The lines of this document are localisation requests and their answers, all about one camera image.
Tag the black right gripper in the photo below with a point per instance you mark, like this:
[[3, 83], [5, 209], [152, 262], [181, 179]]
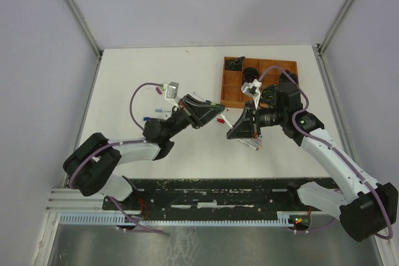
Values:
[[244, 128]]

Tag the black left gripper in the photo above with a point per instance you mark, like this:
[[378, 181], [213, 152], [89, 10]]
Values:
[[196, 111]]

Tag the magenta capped marker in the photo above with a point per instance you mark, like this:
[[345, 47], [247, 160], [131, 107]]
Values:
[[248, 144]]

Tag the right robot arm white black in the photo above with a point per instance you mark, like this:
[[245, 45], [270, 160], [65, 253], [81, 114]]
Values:
[[363, 206]]

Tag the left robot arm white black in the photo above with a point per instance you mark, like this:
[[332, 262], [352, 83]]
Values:
[[90, 167]]

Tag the orange wooden compartment tray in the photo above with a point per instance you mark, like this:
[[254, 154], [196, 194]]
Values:
[[237, 70]]

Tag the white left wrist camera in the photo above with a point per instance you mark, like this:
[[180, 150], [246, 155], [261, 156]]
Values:
[[171, 93]]

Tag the white slotted cable duct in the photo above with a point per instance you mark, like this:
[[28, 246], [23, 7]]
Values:
[[118, 219]]

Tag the aluminium frame post right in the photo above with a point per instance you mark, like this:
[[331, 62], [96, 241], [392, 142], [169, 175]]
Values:
[[335, 26]]

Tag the aluminium frame post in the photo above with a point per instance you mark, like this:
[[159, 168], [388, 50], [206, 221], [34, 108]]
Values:
[[335, 26], [84, 27]]

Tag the aluminium frame post left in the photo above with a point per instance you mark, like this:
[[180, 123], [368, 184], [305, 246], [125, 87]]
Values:
[[84, 27]]

